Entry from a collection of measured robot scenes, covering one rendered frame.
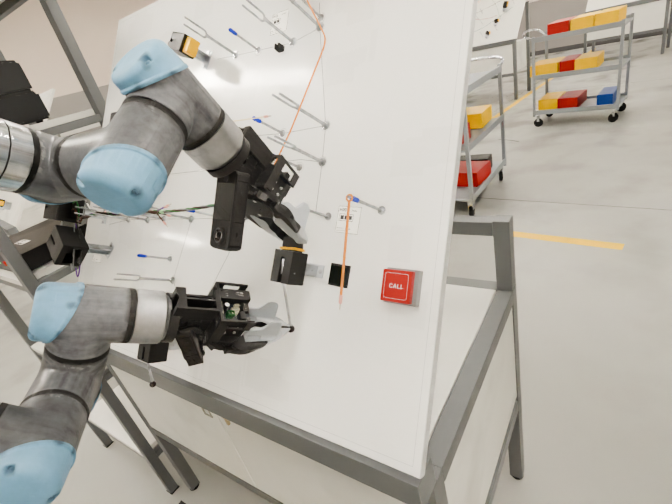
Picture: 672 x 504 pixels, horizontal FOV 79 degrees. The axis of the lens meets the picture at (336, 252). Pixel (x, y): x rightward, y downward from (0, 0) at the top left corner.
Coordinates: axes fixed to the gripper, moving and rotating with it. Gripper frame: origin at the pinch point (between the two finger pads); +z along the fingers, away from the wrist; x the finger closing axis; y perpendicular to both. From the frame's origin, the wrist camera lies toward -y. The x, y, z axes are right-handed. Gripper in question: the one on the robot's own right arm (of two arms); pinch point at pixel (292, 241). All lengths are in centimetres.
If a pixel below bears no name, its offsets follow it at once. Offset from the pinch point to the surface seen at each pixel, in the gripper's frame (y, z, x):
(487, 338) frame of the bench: 6, 45, -24
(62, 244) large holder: -12, -2, 71
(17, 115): 18, -20, 108
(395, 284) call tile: -2.2, 5.0, -18.9
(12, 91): 23, -25, 108
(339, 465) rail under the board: -29.9, 23.4, -11.6
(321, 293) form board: -4.7, 10.0, -2.9
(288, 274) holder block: -5.9, 0.6, -2.1
